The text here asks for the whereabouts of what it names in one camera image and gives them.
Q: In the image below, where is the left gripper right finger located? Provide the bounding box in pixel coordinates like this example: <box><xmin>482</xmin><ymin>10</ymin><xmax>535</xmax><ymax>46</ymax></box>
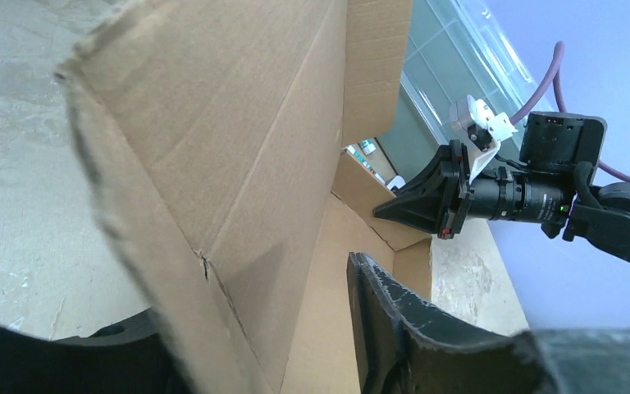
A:
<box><xmin>346</xmin><ymin>252</ymin><xmax>558</xmax><ymax>393</ymax></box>

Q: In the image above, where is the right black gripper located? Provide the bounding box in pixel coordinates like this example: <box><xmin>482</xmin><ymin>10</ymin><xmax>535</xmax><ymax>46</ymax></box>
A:
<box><xmin>372</xmin><ymin>140</ymin><xmax>573</xmax><ymax>240</ymax></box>

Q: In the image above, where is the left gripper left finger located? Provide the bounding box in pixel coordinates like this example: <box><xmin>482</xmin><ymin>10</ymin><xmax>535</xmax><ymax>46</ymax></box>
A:
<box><xmin>0</xmin><ymin>310</ymin><xmax>190</xmax><ymax>393</ymax></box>

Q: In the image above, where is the brown cardboard box sheet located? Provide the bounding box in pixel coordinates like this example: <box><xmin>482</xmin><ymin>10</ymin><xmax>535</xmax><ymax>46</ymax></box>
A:
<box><xmin>56</xmin><ymin>1</ymin><xmax>430</xmax><ymax>393</ymax></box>

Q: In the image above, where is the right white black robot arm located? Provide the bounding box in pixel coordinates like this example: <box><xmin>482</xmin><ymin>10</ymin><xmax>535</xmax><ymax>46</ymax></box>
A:
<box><xmin>373</xmin><ymin>112</ymin><xmax>630</xmax><ymax>263</ymax></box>

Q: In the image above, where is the pink white clip tool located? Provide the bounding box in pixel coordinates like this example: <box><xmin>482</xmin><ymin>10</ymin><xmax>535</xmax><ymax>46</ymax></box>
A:
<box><xmin>386</xmin><ymin>175</ymin><xmax>406</xmax><ymax>192</ymax></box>

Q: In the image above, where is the green white tube upper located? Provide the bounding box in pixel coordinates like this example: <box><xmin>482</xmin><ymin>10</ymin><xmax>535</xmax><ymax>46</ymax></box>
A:
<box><xmin>358</xmin><ymin>139</ymin><xmax>377</xmax><ymax>156</ymax></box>

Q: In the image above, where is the green white tube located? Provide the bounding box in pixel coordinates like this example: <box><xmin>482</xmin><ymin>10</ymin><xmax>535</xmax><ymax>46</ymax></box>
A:
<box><xmin>358</xmin><ymin>139</ymin><xmax>377</xmax><ymax>156</ymax></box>
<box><xmin>346</xmin><ymin>144</ymin><xmax>375</xmax><ymax>173</ymax></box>

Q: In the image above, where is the green white tube lower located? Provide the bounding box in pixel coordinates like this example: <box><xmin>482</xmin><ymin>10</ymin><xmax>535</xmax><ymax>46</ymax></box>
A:
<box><xmin>346</xmin><ymin>144</ymin><xmax>375</xmax><ymax>173</ymax></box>

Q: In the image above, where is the clear plastic storage bin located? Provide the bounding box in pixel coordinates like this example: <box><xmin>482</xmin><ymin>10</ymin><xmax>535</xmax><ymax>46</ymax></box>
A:
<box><xmin>377</xmin><ymin>0</ymin><xmax>544</xmax><ymax>181</ymax></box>

